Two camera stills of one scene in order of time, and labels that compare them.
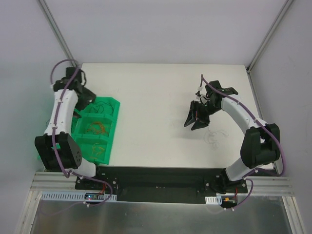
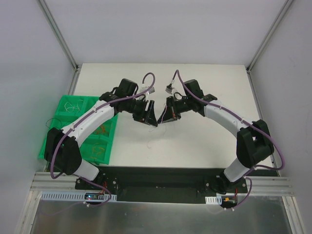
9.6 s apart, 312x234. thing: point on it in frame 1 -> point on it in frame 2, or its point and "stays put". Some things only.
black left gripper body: (81, 104) -> (144, 112)
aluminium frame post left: (46, 10) stays put
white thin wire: (215, 145) -> (165, 127)
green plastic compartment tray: (92, 128) stays put
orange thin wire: (97, 132) stays put
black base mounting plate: (162, 185) stays put
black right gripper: (201, 111) -> (171, 110)
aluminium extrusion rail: (65, 181) stays put
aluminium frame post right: (268, 35) stays put
